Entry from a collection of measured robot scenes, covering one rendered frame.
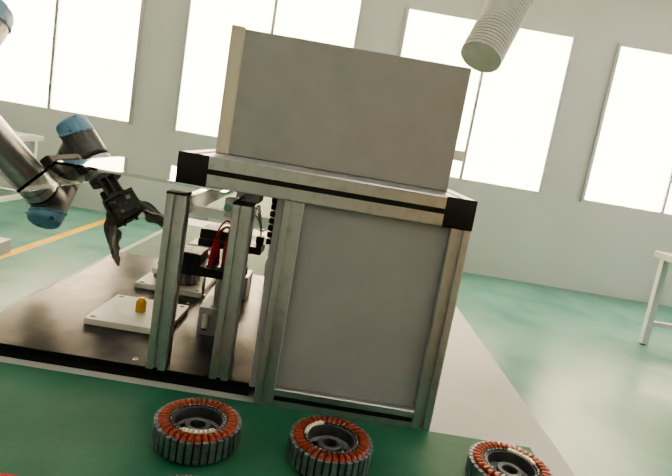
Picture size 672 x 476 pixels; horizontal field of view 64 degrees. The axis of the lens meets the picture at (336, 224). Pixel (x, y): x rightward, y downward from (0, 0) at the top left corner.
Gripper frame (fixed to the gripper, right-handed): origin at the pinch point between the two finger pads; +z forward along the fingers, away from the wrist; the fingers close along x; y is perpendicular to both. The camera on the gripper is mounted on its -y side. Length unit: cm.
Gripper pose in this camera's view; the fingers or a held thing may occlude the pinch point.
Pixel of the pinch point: (149, 251)
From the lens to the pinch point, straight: 134.1
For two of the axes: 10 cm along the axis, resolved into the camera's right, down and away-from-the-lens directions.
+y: 3.1, -2.0, -9.3
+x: 7.9, -4.9, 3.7
